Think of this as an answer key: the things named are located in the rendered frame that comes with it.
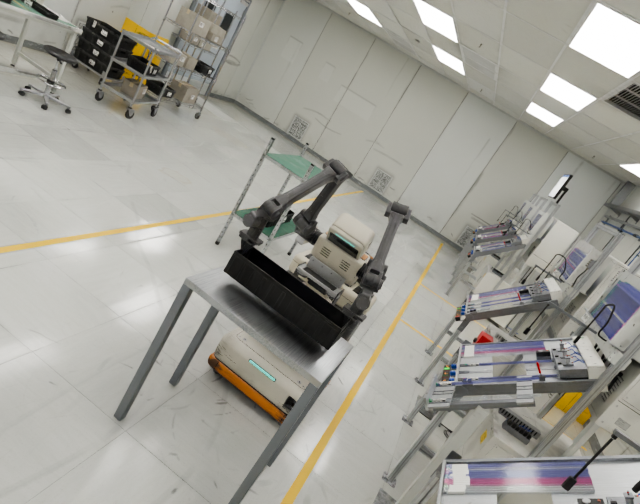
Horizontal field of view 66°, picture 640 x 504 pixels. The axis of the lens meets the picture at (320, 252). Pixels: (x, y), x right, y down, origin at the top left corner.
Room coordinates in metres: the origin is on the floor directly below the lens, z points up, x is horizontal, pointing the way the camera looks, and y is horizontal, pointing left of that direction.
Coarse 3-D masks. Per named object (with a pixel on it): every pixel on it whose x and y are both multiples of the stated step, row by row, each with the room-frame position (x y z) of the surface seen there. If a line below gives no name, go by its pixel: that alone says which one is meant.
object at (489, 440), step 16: (496, 416) 2.72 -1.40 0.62; (528, 416) 3.00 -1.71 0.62; (480, 432) 2.68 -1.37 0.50; (496, 432) 2.53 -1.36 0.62; (544, 432) 2.91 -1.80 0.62; (464, 448) 2.72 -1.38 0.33; (480, 448) 2.50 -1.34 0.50; (496, 448) 2.48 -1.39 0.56; (512, 448) 2.47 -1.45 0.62; (528, 448) 2.57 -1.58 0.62; (560, 448) 2.82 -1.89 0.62; (512, 496) 2.44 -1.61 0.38; (528, 496) 2.42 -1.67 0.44; (544, 496) 2.41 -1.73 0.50
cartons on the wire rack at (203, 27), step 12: (180, 12) 7.44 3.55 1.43; (192, 12) 7.39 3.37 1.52; (180, 24) 7.41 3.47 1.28; (192, 24) 7.38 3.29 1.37; (204, 24) 7.62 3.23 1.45; (204, 36) 7.73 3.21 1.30; (216, 36) 8.06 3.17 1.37; (168, 48) 7.33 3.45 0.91; (168, 60) 7.30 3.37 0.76; (180, 60) 7.48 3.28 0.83; (192, 60) 7.75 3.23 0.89; (180, 84) 7.92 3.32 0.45; (180, 96) 7.91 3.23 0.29; (192, 96) 8.14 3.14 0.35
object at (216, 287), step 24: (192, 288) 1.82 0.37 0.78; (216, 288) 1.89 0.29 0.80; (240, 288) 2.01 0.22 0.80; (168, 312) 1.83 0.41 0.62; (216, 312) 2.23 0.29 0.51; (240, 312) 1.82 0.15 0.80; (264, 312) 1.93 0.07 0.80; (168, 336) 1.86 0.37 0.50; (264, 336) 1.75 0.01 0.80; (288, 336) 1.86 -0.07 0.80; (144, 360) 1.83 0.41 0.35; (288, 360) 1.71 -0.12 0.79; (312, 360) 1.79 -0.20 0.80; (336, 360) 1.90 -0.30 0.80; (312, 384) 1.69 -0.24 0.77; (120, 408) 1.83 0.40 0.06; (288, 432) 1.71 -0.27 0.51; (264, 456) 1.69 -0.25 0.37
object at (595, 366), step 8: (576, 336) 2.95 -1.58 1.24; (584, 336) 2.94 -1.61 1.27; (576, 344) 2.82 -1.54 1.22; (584, 344) 2.80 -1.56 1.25; (584, 352) 2.68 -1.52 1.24; (592, 352) 2.67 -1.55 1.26; (584, 360) 2.57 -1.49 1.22; (592, 360) 2.55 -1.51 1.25; (600, 360) 2.54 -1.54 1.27; (592, 368) 2.48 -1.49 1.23; (600, 368) 2.47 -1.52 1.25; (592, 376) 2.47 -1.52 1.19
